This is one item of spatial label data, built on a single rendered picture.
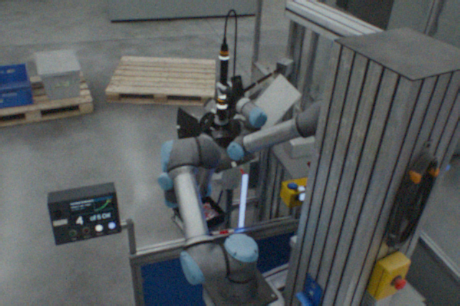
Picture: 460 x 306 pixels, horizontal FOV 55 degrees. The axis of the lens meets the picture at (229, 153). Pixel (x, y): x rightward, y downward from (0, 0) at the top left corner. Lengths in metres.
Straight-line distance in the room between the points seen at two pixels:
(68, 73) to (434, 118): 4.14
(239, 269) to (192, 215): 0.25
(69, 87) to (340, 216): 4.02
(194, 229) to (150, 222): 1.94
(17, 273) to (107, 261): 0.58
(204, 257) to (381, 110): 0.80
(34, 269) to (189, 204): 1.93
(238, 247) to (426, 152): 0.72
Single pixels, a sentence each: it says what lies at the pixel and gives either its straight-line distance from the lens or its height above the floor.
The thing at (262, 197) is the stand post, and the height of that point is 0.62.
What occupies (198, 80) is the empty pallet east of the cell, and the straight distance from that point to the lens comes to 5.26.
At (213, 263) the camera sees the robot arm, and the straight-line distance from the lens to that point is 1.53.
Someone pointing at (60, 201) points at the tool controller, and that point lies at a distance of 1.81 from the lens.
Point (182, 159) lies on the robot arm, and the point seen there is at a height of 1.45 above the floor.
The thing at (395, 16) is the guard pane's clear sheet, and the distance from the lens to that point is 2.16.
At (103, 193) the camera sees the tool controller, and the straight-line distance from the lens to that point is 1.81.
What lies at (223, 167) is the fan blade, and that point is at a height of 1.16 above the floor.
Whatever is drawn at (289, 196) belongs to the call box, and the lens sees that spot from 2.12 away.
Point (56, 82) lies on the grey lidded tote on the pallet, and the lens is 4.90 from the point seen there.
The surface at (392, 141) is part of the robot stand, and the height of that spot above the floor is 1.88.
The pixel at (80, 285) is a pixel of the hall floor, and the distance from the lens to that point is 3.16.
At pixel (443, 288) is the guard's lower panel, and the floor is 0.88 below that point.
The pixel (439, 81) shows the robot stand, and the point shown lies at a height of 2.01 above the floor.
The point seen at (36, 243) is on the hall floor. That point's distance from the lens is 3.52.
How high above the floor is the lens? 2.39
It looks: 35 degrees down
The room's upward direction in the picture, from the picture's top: 3 degrees clockwise
